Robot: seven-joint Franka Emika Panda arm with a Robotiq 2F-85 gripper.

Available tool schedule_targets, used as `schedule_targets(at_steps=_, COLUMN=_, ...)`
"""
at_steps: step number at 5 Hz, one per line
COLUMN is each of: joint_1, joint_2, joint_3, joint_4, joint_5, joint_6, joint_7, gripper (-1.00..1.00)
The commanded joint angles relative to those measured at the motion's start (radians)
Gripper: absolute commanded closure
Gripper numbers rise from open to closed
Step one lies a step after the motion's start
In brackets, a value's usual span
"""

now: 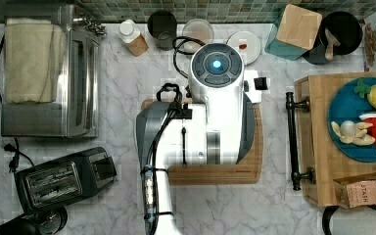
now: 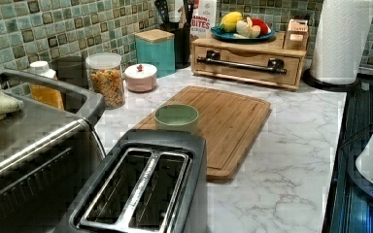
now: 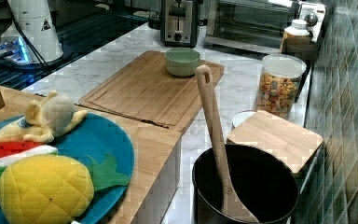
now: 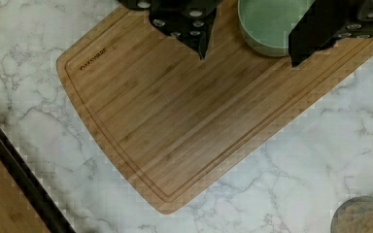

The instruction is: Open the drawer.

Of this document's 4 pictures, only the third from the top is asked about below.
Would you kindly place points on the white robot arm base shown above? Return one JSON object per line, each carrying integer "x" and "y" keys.
{"x": 31, "y": 38}

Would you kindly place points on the wooden cutting board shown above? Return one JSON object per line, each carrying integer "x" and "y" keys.
{"x": 144, "y": 89}

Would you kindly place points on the white cup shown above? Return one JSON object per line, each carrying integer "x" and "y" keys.
{"x": 241, "y": 117}

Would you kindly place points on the yellow plush pineapple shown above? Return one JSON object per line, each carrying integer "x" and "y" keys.
{"x": 53, "y": 189}

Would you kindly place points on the silver toaster oven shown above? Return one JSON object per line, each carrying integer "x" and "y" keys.
{"x": 258, "y": 25}

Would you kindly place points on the wooden spatula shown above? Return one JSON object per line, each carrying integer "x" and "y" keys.
{"x": 232, "y": 206}

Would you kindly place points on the black utensil pot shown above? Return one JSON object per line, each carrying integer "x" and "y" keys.
{"x": 265, "y": 185}

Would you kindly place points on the white cap seasoning bottle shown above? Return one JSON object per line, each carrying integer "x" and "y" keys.
{"x": 298, "y": 28}

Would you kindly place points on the blue round plate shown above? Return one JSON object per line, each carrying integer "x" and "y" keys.
{"x": 94, "y": 137}

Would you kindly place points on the green ceramic bowl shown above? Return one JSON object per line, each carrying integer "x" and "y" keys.
{"x": 182, "y": 62}

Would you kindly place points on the silver black toaster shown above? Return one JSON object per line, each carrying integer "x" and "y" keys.
{"x": 180, "y": 23}

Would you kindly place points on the wooden lid container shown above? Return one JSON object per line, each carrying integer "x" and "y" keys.
{"x": 290, "y": 143}

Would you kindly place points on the black drawer handle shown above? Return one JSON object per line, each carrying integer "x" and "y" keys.
{"x": 42, "y": 96}

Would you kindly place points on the plush watermelon slice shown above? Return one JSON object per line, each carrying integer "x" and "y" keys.
{"x": 3, "y": 158}

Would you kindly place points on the yellow plush snail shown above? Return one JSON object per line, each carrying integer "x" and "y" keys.
{"x": 44, "y": 120}

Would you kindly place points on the clear cereal jar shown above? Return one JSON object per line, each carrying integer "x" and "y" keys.
{"x": 278, "y": 84}

